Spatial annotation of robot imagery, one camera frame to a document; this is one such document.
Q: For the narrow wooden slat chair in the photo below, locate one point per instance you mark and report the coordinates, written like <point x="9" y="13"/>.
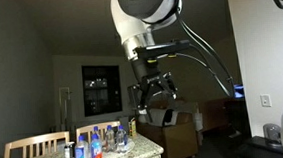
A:
<point x="85" y="129"/>

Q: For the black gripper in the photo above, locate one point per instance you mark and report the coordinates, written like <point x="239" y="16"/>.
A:
<point x="147" y="72"/>

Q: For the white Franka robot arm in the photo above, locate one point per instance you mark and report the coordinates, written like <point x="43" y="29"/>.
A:
<point x="127" y="23"/>

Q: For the wide wooden slat chair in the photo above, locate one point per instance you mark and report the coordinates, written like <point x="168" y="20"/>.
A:
<point x="35" y="141"/>

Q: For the clear blue cap bottle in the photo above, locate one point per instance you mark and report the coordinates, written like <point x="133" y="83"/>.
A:
<point x="96" y="130"/>
<point x="121" y="140"/>
<point x="110" y="139"/>

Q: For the cardboard box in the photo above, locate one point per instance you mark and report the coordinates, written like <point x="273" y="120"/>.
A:
<point x="179" y="140"/>

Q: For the silver round appliance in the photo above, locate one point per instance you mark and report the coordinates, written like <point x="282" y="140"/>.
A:
<point x="271" y="133"/>

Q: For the dark low table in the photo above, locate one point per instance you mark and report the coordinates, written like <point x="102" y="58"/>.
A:
<point x="253" y="151"/>

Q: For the white light switch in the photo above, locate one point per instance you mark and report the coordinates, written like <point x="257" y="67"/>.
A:
<point x="265" y="100"/>

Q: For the dark wooden sideboard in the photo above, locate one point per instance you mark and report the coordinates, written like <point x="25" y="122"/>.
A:
<point x="217" y="117"/>

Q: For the blue lit screen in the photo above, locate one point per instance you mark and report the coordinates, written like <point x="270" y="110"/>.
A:
<point x="239" y="91"/>

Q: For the dark label can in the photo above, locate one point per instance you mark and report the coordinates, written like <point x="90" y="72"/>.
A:
<point x="69" y="154"/>

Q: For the white bag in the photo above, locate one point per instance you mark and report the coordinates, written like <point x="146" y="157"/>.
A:
<point x="198" y="121"/>

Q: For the dark window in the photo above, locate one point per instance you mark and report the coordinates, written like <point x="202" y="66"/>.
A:
<point x="99" y="92"/>

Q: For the yellow carton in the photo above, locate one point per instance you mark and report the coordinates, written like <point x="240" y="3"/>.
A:
<point x="132" y="128"/>

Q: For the white black pillow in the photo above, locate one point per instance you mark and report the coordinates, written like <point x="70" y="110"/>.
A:
<point x="157" y="117"/>

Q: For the blue red label bottle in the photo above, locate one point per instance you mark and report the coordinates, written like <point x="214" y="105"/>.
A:
<point x="97" y="154"/>

